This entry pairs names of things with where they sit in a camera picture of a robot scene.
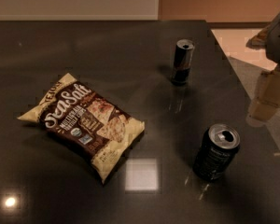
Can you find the brown sea salt chip bag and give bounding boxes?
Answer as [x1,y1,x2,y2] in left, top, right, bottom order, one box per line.
[19,74,145,180]

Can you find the black soda can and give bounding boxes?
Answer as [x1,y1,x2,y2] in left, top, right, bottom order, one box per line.
[193,123,240,181]

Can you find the slim redbull can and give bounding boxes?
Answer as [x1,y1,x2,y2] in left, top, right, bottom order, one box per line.
[171,39,195,85]

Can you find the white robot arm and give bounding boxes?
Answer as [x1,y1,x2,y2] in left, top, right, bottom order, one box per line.
[246,12,280,127]

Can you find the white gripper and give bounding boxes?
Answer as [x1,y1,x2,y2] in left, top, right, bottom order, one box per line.
[246,64,280,127]

